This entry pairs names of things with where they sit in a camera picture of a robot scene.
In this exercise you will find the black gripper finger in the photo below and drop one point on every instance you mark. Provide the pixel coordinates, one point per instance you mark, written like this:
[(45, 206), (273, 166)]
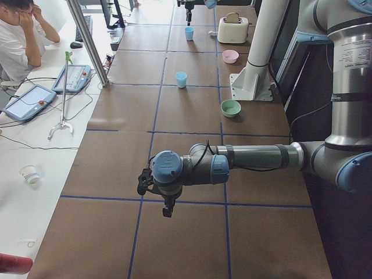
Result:
[(188, 16)]

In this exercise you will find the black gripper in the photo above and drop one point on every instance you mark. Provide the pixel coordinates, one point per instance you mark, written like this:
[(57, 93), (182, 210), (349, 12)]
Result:
[(169, 197)]

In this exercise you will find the light blue cup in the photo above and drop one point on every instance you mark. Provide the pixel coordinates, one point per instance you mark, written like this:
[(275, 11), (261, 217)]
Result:
[(181, 79), (189, 33)]

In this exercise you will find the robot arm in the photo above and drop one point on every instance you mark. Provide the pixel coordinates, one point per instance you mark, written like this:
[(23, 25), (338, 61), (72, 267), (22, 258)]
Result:
[(190, 4), (343, 158)]

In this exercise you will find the white power plug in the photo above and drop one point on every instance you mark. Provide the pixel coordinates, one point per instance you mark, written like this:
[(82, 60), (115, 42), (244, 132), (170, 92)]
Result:
[(213, 33)]

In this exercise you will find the bread slice in toaster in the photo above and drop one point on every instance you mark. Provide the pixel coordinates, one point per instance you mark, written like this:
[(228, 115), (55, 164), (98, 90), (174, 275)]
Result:
[(232, 17)]

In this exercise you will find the cream toaster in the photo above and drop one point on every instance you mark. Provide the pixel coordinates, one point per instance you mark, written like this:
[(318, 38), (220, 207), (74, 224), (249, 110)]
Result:
[(233, 33)]

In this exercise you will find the pink bowl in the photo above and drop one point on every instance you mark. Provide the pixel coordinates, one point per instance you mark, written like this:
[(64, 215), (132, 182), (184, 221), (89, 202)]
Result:
[(230, 56)]

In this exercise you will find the black monitor stand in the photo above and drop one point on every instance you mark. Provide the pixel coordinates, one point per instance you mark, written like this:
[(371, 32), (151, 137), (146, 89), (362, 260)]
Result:
[(112, 14)]

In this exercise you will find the green bowl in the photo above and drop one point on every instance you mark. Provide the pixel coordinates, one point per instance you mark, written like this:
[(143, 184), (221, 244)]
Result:
[(230, 108)]

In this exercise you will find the black computer mouse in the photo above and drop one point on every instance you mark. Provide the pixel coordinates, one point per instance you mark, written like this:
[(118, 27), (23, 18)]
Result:
[(76, 45)]

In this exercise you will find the far blue teach pendant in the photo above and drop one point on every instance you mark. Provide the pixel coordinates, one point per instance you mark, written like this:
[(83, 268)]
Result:
[(77, 78)]

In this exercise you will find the blue teach pendant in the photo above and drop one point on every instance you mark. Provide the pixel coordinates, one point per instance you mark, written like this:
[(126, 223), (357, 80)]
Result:
[(77, 78), (31, 103)]

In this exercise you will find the metal reacher grabber tool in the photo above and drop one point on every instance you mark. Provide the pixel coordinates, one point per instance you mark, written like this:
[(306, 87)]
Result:
[(63, 124)]

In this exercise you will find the striped paper cup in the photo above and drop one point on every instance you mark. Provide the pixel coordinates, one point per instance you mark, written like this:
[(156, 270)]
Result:
[(30, 174)]

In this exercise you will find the red cylinder object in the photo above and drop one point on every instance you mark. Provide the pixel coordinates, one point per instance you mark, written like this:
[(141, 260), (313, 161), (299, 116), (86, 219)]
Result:
[(11, 264)]

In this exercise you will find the seated person white shirt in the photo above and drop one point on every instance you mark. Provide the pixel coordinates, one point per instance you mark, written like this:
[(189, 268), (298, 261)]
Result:
[(23, 32)]

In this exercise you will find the near blue teach pendant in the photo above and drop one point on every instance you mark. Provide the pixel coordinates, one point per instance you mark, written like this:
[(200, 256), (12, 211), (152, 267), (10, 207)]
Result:
[(31, 103)]

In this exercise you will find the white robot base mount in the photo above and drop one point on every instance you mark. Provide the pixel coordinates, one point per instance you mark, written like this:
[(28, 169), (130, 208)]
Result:
[(253, 83)]

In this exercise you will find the aluminium frame post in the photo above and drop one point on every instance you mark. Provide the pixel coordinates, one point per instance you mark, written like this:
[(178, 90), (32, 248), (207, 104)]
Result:
[(78, 17)]

